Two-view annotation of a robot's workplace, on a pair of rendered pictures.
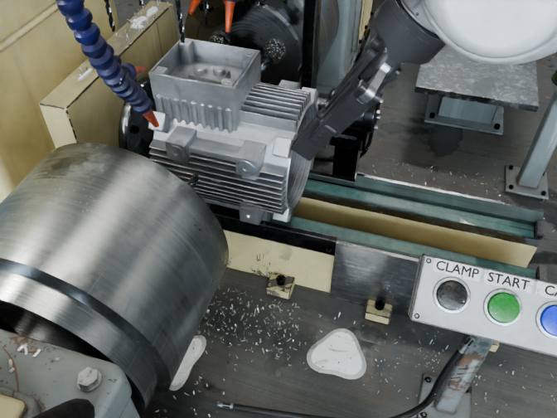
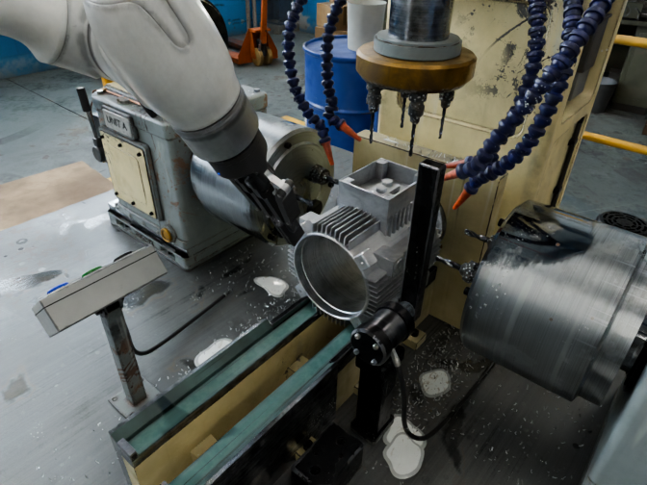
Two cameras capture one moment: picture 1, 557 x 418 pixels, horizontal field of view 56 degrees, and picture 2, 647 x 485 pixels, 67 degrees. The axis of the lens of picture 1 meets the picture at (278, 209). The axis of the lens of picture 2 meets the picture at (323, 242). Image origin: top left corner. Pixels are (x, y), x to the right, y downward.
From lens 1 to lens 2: 102 cm
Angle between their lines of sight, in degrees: 79
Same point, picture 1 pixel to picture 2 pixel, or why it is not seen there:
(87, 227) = not seen: hidden behind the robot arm
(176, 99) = (367, 181)
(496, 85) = not seen: outside the picture
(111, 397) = (157, 123)
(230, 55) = (401, 196)
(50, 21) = (455, 127)
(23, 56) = (423, 127)
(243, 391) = (231, 304)
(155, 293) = not seen: hidden behind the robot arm
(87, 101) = (370, 146)
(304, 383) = (214, 332)
